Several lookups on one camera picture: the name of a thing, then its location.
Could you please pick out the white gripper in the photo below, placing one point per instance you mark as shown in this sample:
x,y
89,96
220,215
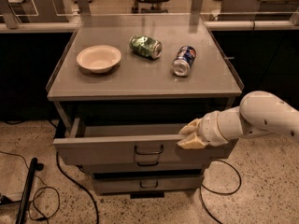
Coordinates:
x,y
209,129

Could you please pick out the grey top drawer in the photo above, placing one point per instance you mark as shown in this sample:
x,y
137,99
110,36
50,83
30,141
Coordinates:
x,y
139,144

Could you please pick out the grey drawer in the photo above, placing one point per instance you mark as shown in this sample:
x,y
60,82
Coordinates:
x,y
139,144
146,183
141,167

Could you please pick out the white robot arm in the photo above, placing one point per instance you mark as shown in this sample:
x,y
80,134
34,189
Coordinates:
x,y
259,114

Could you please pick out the grey drawer cabinet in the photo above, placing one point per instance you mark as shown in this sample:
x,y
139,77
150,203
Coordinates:
x,y
139,90

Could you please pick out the grey bottom drawer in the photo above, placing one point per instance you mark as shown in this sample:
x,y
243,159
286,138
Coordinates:
x,y
146,183

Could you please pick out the grey middle drawer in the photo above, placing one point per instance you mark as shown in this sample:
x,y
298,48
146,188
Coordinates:
x,y
141,167

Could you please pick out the blue pepsi can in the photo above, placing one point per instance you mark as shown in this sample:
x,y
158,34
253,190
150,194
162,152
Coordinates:
x,y
184,60

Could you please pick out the green soda can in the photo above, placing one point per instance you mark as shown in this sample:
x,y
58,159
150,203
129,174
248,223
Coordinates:
x,y
146,46

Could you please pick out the black pole on floor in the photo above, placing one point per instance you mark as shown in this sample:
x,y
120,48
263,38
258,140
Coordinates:
x,y
34,166

